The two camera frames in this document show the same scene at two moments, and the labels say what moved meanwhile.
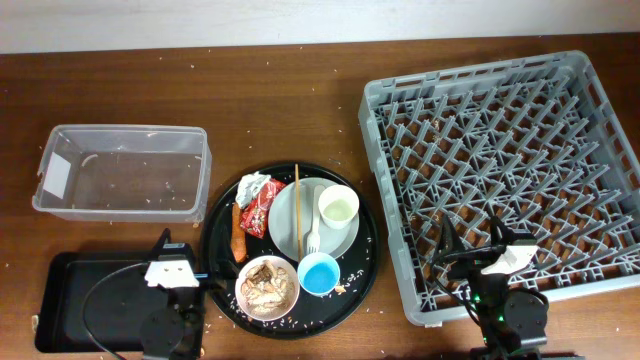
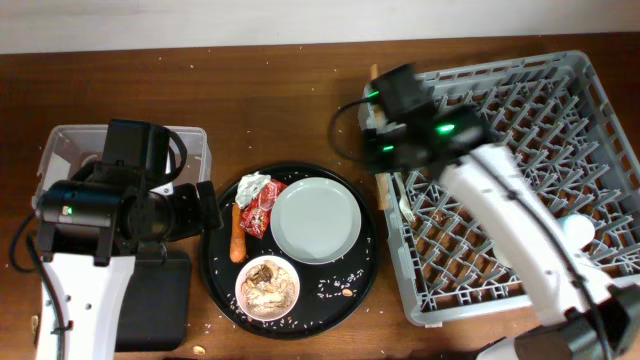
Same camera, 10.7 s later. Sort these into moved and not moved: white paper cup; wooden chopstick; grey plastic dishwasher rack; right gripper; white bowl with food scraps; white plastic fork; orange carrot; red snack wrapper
Moved: right gripper; white paper cup; wooden chopstick; white plastic fork
Not moved: red snack wrapper; grey plastic dishwasher rack; orange carrot; white bowl with food scraps
